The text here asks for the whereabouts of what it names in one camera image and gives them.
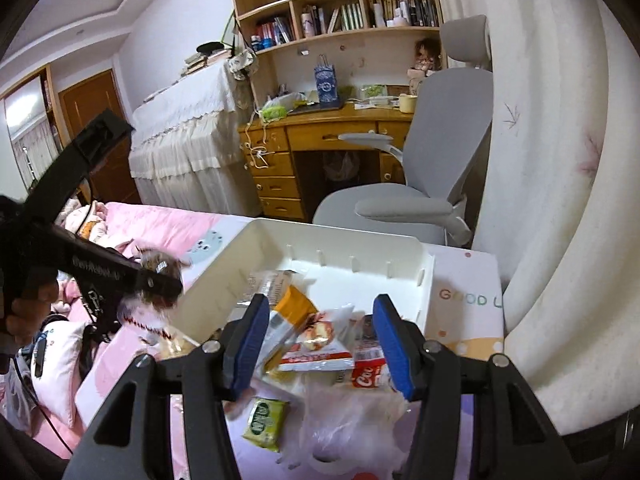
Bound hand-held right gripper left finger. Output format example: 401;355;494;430
62;294;271;480

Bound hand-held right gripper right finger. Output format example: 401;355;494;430
372;294;568;480

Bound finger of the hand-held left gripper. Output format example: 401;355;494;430
135;266;183;306

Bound white snack packet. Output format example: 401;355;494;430
257;310;301;376

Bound brown mixed nut packet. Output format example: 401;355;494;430
117;247;193;341

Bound dark brown snack packet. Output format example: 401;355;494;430
359;314;382;347

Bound red snack packet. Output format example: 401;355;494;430
350;345;397;393

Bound orange snack packet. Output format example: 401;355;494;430
272;285;318;332

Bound red white cake packet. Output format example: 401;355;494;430
277;307;357;373

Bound clear biscuit packet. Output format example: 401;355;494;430
247;270;301;307

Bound green snack packet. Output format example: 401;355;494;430
242;396;291;453

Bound white plastic storage box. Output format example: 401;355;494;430
172;217;436;361

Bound person's left hand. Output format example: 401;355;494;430
5;282;60;341

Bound pastel plush toy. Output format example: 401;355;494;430
56;199;133;257

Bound pink blanket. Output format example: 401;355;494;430
50;201;236;441

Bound cartoon printed tablecloth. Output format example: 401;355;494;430
75;227;506;480

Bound clear plastic bag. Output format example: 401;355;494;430
295;385;408;477

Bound white printed pillow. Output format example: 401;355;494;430
30;320;88;428

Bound wardrobe sliding door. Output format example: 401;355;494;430
0;65;66;201

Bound wooden door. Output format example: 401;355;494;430
57;70;143;206

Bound white lace cover cloth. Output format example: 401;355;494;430
129;62;263;218

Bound bin with plastic bag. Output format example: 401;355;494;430
322;150;358;181

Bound person's dark clothing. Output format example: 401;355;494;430
0;410;76;480

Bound wooden desk with drawers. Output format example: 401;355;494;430
239;102;418;221

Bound stack of books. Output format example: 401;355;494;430
180;50;233;78

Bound grey office chair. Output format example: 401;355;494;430
312;15;496;248

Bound floral fabric bag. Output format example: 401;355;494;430
225;50;258;81

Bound floral white curtain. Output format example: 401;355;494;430
430;0;640;441

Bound blue paper gift bag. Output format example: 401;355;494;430
314;55;343;108

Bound doll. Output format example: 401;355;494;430
407;39;443;93

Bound rows of shelf books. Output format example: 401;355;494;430
252;0;441;53

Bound black cable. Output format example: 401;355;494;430
12;340;71;461

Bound white cable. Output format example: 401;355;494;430
242;110;271;171

